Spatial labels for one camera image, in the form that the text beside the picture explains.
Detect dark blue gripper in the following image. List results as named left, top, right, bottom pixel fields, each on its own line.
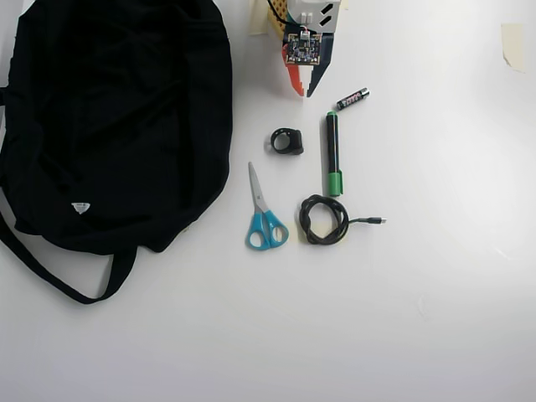
left=286, top=31, right=337, bottom=100

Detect black AA battery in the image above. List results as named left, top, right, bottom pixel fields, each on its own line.
left=336, top=87, right=370, bottom=111

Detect green and black marker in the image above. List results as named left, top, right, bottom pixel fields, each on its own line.
left=323, top=110, right=345, bottom=198

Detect yellow perforated robot base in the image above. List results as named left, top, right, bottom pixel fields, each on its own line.
left=266, top=0, right=291, bottom=43

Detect black fabric bag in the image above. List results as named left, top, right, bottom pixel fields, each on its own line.
left=0, top=0, right=234, bottom=306

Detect beige masking tape strip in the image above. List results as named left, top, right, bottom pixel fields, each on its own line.
left=249, top=0, right=270, bottom=37

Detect large beige masking tape piece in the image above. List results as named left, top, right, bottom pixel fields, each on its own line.
left=501, top=23, right=527, bottom=74

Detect bare camera circuit board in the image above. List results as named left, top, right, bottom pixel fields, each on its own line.
left=284, top=29, right=322, bottom=68

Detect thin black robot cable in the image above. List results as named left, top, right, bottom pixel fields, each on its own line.
left=267, top=0, right=295, bottom=27

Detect black plastic ring clip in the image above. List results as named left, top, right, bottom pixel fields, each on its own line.
left=269, top=127, right=304, bottom=157

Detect blue handled scissors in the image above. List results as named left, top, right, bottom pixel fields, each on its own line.
left=245, top=162, right=291, bottom=252

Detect coiled black USB cable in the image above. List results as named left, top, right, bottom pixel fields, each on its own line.
left=299, top=193, right=388, bottom=247

